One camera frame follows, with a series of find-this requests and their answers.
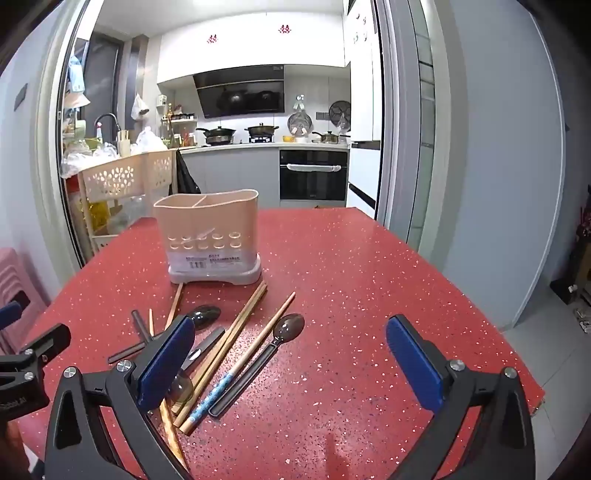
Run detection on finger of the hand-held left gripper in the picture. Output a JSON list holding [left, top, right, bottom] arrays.
[[0, 323, 72, 371], [0, 302, 23, 330]]

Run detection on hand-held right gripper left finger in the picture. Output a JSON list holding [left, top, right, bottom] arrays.
[[44, 315, 197, 480]]

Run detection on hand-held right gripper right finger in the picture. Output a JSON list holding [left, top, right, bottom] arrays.
[[385, 315, 536, 480]]

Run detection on black handled clear spoon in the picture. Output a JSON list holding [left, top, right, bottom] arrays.
[[209, 314, 306, 418], [108, 306, 222, 364], [167, 327, 226, 403]]

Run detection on blue patterned wooden chopstick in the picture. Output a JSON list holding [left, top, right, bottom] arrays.
[[179, 292, 297, 436]]

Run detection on beige utensil holder caddy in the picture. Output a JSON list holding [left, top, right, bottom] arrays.
[[153, 189, 263, 285]]

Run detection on person's left forearm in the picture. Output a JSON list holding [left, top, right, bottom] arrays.
[[0, 415, 47, 480]]

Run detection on pink plastic stool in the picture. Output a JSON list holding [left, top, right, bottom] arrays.
[[0, 248, 49, 356]]

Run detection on yellow oil bottle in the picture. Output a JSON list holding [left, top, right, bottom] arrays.
[[85, 198, 112, 232]]

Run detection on cream perforated basket trolley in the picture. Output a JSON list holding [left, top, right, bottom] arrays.
[[76, 150, 179, 253]]

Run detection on black hanging cloth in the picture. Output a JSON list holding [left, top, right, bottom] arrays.
[[170, 148, 202, 196]]

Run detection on grey lower cabinet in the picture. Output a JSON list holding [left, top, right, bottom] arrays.
[[178, 148, 280, 211]]

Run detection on black built-in oven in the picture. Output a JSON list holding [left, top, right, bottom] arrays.
[[279, 148, 349, 202]]

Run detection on white towel on oven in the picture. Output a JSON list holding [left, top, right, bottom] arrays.
[[286, 162, 348, 175]]

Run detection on black kitchen faucet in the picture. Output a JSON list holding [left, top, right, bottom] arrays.
[[95, 113, 122, 145]]

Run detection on black wok with lid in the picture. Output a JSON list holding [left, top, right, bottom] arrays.
[[196, 126, 237, 145]]

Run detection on small steel pot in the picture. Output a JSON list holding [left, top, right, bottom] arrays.
[[311, 130, 350, 145]]

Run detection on sliding glass door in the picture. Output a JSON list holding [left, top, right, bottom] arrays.
[[373, 0, 445, 252]]

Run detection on dark cooking pot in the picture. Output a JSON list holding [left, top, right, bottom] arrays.
[[245, 122, 280, 140]]

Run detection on white refrigerator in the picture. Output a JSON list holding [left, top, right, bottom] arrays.
[[344, 0, 385, 219]]

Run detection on round metal steamer rack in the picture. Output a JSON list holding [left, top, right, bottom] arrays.
[[287, 112, 313, 140]]

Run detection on black range hood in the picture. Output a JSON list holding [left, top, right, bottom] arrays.
[[193, 67, 285, 120]]

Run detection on white upper cabinets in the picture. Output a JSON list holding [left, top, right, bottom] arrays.
[[156, 0, 348, 85]]

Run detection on dark clutter by wall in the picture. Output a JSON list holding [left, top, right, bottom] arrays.
[[564, 185, 591, 334]]

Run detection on round black wall rack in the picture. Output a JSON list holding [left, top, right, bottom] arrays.
[[328, 100, 352, 128]]

